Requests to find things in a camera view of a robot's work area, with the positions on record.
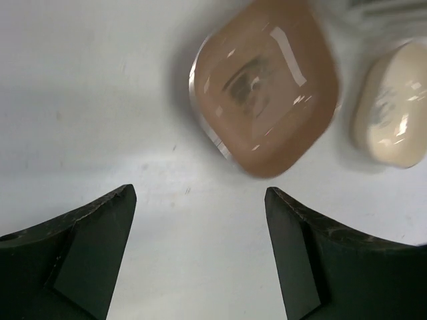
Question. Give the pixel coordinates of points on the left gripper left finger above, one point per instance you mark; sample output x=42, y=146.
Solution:
x=67, y=267

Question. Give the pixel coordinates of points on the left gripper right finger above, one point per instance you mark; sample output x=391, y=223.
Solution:
x=328, y=270

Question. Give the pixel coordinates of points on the cream square panda plate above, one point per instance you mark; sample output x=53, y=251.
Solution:
x=389, y=123

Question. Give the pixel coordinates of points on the brown square panda plate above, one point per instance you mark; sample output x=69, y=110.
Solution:
x=265, y=85

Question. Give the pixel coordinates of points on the white plastic dish bin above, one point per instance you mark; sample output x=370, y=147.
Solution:
x=383, y=22

